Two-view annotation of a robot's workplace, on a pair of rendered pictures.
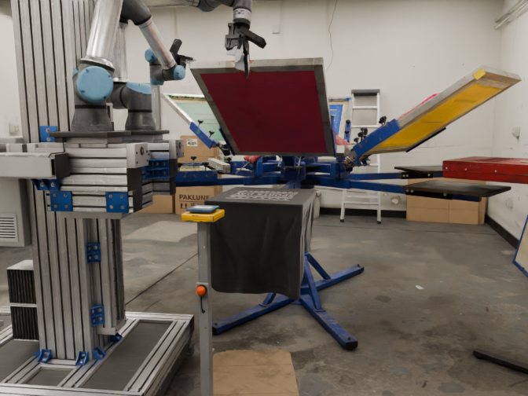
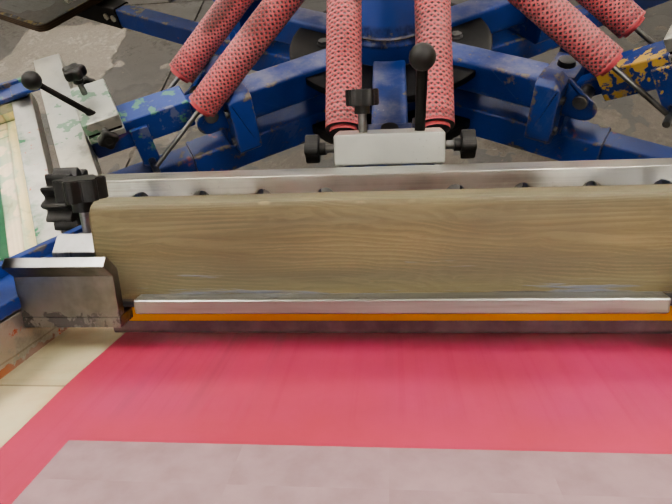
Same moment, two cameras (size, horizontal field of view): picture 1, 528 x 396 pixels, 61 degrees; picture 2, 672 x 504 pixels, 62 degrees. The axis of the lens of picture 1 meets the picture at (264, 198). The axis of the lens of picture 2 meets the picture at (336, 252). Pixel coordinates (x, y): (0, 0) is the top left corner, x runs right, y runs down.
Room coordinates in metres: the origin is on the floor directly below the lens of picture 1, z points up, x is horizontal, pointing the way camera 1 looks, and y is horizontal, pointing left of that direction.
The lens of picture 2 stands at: (2.27, -0.03, 1.55)
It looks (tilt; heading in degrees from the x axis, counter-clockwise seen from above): 48 degrees down; 355
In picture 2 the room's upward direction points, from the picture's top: 7 degrees counter-clockwise
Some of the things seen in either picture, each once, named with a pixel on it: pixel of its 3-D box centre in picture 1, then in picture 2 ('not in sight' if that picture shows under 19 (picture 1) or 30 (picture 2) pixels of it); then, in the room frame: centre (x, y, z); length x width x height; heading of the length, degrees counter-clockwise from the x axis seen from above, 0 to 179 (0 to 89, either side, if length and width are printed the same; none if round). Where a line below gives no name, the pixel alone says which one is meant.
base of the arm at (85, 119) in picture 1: (91, 118); not in sight; (1.77, 0.67, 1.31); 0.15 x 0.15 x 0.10
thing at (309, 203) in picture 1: (306, 239); not in sight; (2.13, -0.21, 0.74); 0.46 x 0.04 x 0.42; 166
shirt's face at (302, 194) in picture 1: (264, 195); not in sight; (2.18, 0.00, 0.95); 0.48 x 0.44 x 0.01; 166
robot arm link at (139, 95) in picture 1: (138, 95); not in sight; (2.27, 0.62, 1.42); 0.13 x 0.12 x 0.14; 59
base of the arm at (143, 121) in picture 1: (140, 119); not in sight; (2.26, 0.61, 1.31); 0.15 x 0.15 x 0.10
